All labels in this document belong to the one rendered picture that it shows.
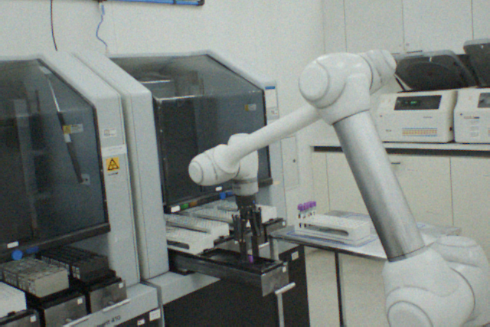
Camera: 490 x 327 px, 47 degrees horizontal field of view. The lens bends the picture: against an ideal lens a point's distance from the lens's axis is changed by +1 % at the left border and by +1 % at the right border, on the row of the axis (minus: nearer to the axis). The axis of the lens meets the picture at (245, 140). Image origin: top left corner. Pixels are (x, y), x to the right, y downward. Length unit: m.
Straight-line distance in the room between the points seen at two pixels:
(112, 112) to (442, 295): 1.22
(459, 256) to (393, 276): 0.22
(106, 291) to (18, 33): 1.60
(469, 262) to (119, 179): 1.17
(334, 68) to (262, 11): 2.89
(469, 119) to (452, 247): 2.42
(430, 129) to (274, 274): 2.36
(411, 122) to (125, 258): 2.58
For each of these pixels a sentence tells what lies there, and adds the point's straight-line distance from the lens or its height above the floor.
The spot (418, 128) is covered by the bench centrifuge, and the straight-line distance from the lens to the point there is 4.10.
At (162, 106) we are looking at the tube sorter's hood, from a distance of 2.12.
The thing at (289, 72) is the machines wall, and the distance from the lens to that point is 4.42.
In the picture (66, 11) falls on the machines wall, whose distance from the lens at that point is 3.24.
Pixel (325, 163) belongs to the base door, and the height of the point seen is 0.73.
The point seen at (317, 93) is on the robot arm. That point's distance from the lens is 1.39.
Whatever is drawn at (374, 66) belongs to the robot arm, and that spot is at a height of 1.45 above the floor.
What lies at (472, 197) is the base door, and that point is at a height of 0.55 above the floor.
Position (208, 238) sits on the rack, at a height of 0.86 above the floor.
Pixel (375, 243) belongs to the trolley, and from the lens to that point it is 2.10.
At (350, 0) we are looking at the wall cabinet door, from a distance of 4.69.
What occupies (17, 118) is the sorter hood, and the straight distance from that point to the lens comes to 1.84.
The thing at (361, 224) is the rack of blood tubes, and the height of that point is 0.88.
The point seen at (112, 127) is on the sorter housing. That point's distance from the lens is 2.01.
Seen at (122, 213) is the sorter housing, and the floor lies 1.01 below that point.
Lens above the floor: 1.44
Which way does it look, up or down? 6 degrees down
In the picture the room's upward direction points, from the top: 5 degrees counter-clockwise
